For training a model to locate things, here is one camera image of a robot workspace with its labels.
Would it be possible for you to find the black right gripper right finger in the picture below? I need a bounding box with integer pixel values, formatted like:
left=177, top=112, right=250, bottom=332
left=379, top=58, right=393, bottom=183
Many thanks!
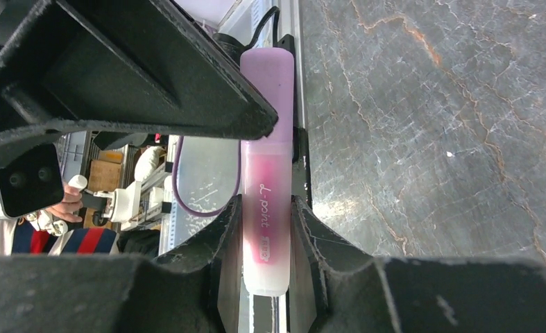
left=291, top=196, right=546, bottom=332

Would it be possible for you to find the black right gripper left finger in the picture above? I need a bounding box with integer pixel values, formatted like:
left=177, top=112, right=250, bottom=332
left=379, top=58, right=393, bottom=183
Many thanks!
left=0, top=196, right=242, bottom=332

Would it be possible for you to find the operator hand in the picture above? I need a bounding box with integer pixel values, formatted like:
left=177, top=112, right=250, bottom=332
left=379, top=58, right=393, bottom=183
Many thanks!
left=44, top=184, right=83, bottom=223

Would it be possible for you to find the pink highlighter pen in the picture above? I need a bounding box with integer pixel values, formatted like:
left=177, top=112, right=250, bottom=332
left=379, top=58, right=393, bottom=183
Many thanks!
left=241, top=47, right=295, bottom=297

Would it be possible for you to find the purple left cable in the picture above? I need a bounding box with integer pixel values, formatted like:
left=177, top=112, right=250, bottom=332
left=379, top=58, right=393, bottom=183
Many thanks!
left=171, top=135, right=242, bottom=219

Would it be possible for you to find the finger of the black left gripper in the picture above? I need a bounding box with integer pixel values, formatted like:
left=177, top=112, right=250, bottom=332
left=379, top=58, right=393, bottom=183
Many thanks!
left=0, top=1, right=278, bottom=168

